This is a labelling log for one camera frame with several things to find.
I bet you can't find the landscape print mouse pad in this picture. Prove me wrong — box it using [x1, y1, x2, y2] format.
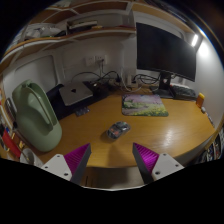
[121, 93, 170, 118]

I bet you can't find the white wall socket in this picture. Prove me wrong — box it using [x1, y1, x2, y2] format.
[84, 54, 108, 67]

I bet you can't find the wooden shelf unit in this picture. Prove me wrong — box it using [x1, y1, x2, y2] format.
[1, 0, 138, 66]

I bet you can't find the black keyboard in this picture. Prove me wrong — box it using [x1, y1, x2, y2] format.
[169, 84, 198, 102]

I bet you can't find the silver mini computer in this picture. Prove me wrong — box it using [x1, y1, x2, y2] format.
[58, 81, 94, 107]

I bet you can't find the small grey blister pack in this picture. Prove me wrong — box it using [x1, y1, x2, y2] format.
[74, 106, 91, 117]

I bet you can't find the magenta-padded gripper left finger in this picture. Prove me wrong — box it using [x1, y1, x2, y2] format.
[41, 143, 92, 185]

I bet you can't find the small orange box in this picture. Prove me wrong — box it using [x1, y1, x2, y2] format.
[195, 92, 206, 109]

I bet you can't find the transparent computer mouse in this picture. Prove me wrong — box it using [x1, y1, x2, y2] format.
[106, 121, 132, 140]

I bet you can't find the black computer monitor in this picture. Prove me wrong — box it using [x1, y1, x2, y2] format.
[135, 21, 198, 99]

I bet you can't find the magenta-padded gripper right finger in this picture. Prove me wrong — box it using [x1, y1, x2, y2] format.
[132, 142, 185, 185]

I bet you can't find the white power strip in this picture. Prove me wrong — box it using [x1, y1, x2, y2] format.
[116, 80, 143, 90]

